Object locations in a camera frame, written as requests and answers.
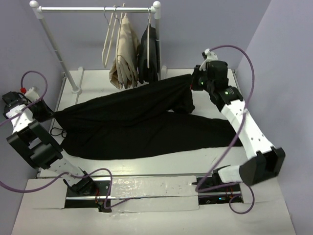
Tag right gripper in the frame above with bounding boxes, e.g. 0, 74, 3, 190
186, 65, 214, 94

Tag black trousers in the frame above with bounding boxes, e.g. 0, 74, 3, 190
137, 26, 158, 84
54, 74, 241, 160

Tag cream wooden hanger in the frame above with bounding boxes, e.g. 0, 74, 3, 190
101, 12, 116, 68

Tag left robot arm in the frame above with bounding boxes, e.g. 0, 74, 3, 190
2, 91, 96, 196

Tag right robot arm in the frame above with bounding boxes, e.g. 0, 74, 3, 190
192, 60, 286, 191

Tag black trousers on hanger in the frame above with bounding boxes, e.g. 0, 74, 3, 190
137, 26, 158, 84

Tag cream hanger under black trousers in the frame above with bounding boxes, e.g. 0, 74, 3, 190
147, 10, 152, 69

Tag beige trousers on hanger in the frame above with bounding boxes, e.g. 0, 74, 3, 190
109, 16, 140, 90

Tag cream hanger under beige trousers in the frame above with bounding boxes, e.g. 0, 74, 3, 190
115, 12, 125, 58

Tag white clothes rack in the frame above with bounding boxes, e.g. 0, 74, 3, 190
29, 0, 167, 94

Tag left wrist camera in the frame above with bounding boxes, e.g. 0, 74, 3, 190
20, 87, 40, 102

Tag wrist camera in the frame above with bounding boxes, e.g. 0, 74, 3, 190
199, 48, 218, 71
20, 87, 40, 102

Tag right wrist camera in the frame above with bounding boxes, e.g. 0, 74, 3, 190
199, 48, 218, 71

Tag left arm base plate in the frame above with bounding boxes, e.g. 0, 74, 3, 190
64, 180, 112, 213

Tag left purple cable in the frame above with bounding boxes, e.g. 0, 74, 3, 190
0, 70, 133, 213

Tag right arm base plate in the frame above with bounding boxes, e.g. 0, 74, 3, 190
198, 176, 243, 205

